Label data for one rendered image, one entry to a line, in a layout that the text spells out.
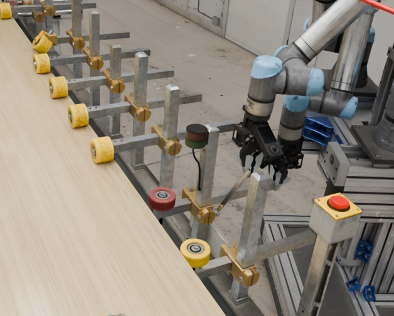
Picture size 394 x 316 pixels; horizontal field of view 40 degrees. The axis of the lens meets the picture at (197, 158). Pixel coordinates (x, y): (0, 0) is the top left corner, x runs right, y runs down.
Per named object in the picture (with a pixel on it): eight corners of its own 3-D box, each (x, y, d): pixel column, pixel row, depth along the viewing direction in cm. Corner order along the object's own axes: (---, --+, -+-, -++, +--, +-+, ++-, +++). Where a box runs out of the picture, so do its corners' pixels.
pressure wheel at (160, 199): (166, 212, 171) (169, 183, 165) (177, 227, 165) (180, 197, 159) (143, 219, 168) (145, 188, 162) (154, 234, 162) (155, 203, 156)
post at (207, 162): (198, 249, 178) (214, 121, 153) (203, 256, 175) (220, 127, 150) (189, 252, 176) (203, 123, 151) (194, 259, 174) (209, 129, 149)
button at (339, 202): (338, 199, 112) (340, 192, 111) (351, 210, 109) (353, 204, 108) (324, 204, 110) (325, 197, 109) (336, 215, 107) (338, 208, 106)
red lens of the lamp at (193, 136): (200, 129, 153) (201, 122, 152) (210, 138, 149) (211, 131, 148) (181, 132, 151) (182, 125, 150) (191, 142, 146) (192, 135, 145)
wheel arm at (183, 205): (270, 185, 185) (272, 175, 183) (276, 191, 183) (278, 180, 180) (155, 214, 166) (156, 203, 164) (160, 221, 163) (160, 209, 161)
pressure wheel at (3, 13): (12, 10, 278) (11, 21, 285) (8, -1, 281) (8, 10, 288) (0, 11, 276) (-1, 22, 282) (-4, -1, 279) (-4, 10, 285)
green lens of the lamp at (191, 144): (199, 136, 155) (200, 130, 154) (209, 147, 150) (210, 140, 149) (181, 140, 152) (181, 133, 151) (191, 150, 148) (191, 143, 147)
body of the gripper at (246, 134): (252, 138, 160) (259, 101, 153) (268, 152, 153) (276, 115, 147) (230, 142, 156) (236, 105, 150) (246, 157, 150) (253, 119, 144)
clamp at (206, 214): (194, 198, 175) (196, 185, 173) (214, 222, 165) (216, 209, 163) (179, 202, 173) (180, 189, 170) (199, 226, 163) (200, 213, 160)
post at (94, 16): (97, 111, 249) (96, 9, 224) (100, 115, 247) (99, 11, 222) (90, 112, 248) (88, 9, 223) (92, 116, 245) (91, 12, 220)
